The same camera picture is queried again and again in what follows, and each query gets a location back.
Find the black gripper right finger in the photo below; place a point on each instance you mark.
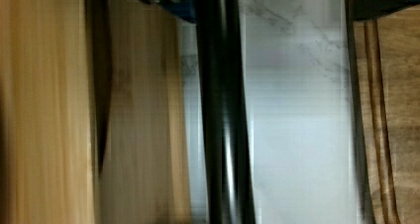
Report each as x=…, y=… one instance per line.
x=364, y=10

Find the black drawer handle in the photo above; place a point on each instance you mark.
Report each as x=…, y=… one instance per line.
x=225, y=132

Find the wooden cutting board tray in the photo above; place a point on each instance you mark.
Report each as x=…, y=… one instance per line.
x=384, y=58

